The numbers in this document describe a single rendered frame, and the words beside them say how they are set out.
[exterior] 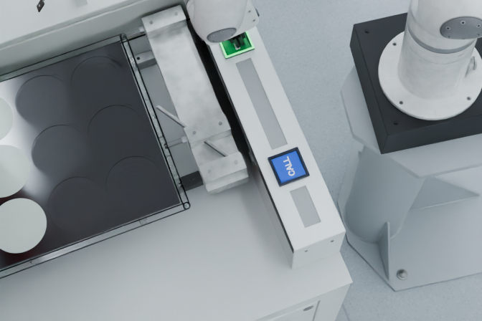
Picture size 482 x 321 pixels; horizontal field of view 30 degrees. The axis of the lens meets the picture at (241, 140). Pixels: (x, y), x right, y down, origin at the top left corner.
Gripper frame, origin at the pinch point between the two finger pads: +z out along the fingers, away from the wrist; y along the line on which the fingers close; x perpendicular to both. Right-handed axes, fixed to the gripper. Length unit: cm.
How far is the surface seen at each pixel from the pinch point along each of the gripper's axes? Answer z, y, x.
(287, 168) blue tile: 1.6, -1.0, -26.3
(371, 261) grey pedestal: 100, 5, -29
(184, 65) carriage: 8.0, -11.7, 2.7
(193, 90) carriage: 8.0, -11.9, -2.8
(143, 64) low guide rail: 10.4, -19.5, 7.9
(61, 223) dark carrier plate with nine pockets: -0.2, -41.3, -19.4
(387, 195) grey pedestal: 60, 15, -24
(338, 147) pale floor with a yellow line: 102, 9, 5
